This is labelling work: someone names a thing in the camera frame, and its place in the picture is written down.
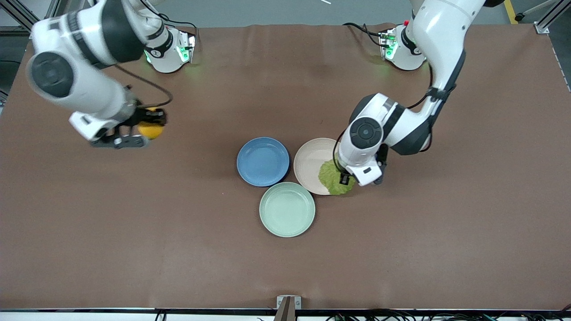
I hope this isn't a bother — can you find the green lettuce leaf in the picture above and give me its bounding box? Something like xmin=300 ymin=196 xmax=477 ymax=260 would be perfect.
xmin=318 ymin=159 xmax=356 ymax=196

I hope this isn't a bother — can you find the yellow lemon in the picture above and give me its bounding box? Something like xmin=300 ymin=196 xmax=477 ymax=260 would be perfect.
xmin=137 ymin=107 xmax=166 ymax=140

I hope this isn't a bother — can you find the beige plate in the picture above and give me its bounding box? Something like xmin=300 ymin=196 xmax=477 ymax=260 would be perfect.
xmin=293 ymin=138 xmax=353 ymax=196

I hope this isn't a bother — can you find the mint green plate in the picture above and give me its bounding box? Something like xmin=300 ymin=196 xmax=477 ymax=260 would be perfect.
xmin=259 ymin=182 xmax=316 ymax=238

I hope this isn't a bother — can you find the blue plate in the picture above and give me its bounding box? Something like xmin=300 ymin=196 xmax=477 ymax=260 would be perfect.
xmin=236 ymin=137 xmax=290 ymax=187

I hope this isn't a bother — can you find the brown paper table cover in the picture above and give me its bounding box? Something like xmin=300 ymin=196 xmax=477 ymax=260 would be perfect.
xmin=0 ymin=23 xmax=571 ymax=310

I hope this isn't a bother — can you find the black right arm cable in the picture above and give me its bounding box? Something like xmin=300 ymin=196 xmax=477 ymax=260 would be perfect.
xmin=114 ymin=65 xmax=174 ymax=108

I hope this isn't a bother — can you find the metal base connector bracket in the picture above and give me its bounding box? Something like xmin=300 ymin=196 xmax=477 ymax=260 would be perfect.
xmin=379 ymin=28 xmax=397 ymax=61
xmin=176 ymin=29 xmax=197 ymax=63

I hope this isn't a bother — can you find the black base cable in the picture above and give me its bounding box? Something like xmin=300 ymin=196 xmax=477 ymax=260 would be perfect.
xmin=343 ymin=22 xmax=385 ymax=48
xmin=158 ymin=13 xmax=198 ymax=31

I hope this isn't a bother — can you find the aluminium frame profile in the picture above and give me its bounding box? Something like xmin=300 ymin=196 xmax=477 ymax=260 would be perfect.
xmin=517 ymin=0 xmax=571 ymax=34
xmin=0 ymin=0 xmax=61 ymax=37

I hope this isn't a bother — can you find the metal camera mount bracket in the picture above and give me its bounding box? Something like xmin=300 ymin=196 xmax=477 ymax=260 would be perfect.
xmin=273 ymin=295 xmax=302 ymax=321

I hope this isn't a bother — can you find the white table edge rail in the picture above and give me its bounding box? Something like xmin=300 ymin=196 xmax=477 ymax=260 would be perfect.
xmin=0 ymin=308 xmax=571 ymax=321

